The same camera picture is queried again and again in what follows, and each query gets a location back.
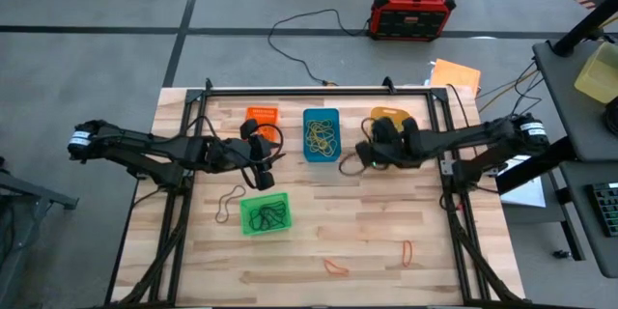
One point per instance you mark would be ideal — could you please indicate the black support beam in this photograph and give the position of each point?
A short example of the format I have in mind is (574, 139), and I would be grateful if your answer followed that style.
(541, 166)

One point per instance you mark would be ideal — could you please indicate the orange plastic basket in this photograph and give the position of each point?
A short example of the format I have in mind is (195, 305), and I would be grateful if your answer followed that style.
(263, 115)

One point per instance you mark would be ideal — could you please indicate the small black caster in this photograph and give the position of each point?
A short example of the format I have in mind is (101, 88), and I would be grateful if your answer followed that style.
(560, 253)

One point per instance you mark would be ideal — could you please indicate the translucent yellow container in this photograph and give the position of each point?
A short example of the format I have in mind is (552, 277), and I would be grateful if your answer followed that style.
(601, 75)

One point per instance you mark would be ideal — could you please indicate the yellow plastic bin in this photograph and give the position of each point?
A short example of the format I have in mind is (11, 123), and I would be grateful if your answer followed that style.
(391, 112)

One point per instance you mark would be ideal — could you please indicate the red portable power station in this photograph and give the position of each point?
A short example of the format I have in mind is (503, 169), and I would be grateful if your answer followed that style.
(410, 19)

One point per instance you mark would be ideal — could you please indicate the large orange rubber band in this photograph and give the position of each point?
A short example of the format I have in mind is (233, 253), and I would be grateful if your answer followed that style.
(328, 266)

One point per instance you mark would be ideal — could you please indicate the white paper sheet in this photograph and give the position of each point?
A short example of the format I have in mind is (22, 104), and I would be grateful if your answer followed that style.
(528, 195)

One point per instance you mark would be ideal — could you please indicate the black pole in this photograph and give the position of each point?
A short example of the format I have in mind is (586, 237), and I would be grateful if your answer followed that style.
(584, 24)

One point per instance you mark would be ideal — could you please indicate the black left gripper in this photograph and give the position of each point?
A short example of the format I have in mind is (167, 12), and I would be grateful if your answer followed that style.
(251, 152)

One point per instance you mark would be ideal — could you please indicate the grey metal stand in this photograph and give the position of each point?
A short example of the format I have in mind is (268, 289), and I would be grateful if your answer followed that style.
(29, 188)

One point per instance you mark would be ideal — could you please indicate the green slotted plastic basket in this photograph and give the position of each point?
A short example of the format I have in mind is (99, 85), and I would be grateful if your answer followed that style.
(246, 203)

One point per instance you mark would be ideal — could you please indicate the black keyboard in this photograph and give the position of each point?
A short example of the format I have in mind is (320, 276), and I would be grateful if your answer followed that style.
(606, 207)

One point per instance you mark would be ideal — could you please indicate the orange folder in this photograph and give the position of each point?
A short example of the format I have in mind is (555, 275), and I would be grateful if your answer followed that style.
(456, 77)

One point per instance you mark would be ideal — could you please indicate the grey side table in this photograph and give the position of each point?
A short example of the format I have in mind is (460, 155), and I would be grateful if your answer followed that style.
(565, 106)

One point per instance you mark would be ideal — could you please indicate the grey desk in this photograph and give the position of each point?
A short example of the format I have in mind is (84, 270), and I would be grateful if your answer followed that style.
(579, 232)

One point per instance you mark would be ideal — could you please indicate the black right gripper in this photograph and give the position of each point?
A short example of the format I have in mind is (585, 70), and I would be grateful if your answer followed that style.
(391, 147)

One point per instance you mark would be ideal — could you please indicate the blue plastic bin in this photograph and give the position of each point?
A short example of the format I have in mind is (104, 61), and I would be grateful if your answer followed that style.
(333, 116)

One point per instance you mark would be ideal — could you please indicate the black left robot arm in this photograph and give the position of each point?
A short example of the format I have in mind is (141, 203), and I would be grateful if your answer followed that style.
(145, 142)

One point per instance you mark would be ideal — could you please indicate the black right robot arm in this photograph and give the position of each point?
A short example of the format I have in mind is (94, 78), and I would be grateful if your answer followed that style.
(473, 137)

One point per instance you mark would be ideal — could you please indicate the yellow rubber band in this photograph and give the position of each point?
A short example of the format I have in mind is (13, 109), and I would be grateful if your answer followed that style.
(322, 140)
(316, 130)
(328, 135)
(318, 147)
(330, 149)

